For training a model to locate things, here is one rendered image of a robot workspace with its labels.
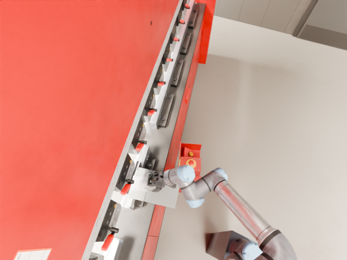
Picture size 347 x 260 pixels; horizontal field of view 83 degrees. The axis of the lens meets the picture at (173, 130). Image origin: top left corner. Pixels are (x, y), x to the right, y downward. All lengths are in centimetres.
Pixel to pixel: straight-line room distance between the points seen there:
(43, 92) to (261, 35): 374
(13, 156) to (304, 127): 283
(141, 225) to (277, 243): 75
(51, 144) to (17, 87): 13
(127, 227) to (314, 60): 346
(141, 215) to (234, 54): 281
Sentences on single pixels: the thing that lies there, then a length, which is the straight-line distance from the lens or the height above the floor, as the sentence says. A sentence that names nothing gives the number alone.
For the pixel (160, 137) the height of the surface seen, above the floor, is 87.
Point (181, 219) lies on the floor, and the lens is 214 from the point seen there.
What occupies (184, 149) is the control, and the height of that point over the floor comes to 75.
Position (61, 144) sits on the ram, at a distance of 49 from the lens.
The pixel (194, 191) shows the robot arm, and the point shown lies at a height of 125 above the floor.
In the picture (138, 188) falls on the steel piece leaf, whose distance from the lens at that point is 118.
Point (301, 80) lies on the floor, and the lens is 342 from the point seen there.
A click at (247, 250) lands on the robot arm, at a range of 118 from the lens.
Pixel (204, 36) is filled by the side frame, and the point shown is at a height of 46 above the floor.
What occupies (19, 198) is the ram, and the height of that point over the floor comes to 178.
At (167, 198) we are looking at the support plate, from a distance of 115.
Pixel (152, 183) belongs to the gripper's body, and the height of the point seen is 116.
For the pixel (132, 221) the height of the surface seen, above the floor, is 88.
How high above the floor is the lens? 213
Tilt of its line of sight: 61 degrees down
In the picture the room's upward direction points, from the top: 2 degrees counter-clockwise
